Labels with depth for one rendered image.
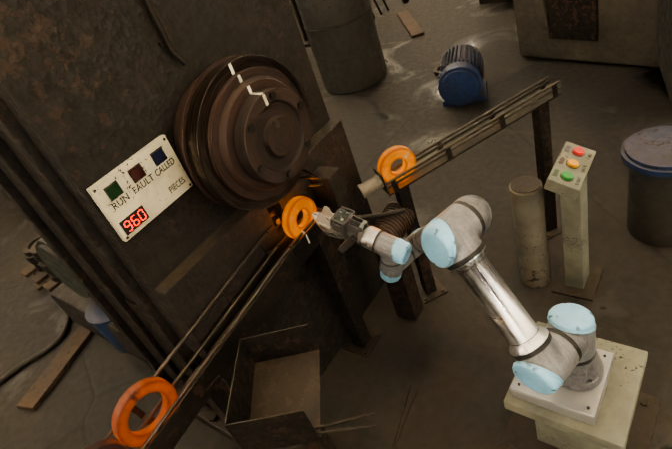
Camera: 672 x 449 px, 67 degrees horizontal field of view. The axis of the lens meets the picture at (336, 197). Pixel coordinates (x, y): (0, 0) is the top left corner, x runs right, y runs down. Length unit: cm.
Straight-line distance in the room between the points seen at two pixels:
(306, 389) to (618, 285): 141
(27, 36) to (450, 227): 109
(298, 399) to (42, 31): 111
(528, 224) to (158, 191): 136
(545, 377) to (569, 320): 18
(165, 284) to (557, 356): 110
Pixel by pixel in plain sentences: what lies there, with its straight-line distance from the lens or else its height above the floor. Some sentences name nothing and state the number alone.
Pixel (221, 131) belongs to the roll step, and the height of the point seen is 122.
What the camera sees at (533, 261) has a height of 17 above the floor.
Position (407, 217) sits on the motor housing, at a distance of 203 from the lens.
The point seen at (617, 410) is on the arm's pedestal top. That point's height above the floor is 30.
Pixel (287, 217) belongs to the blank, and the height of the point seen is 79.
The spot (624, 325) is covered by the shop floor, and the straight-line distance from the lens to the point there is 225.
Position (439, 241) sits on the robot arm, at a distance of 132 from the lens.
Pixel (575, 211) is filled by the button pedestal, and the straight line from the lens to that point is 206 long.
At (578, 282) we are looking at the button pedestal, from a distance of 232.
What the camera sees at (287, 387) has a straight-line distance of 151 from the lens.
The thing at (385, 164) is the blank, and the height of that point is 74.
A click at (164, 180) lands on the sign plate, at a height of 113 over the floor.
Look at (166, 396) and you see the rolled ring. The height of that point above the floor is 67.
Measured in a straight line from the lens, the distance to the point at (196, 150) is 143.
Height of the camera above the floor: 176
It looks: 34 degrees down
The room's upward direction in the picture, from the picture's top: 21 degrees counter-clockwise
